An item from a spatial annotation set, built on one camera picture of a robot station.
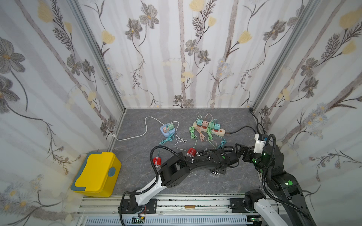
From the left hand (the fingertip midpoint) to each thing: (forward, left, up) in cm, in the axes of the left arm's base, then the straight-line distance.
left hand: (221, 169), depth 87 cm
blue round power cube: (+28, +35, +4) cm, 45 cm away
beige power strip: (+27, -6, +1) cm, 28 cm away
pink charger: (+33, +7, +5) cm, 34 cm away
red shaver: (+12, +18, +2) cm, 21 cm away
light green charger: (+31, +3, +6) cm, 31 cm away
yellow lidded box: (-6, +68, +13) cm, 70 cm away
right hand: (+3, -8, +24) cm, 26 cm away
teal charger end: (+29, -1, +5) cm, 30 cm away
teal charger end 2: (+34, +11, +5) cm, 36 cm away
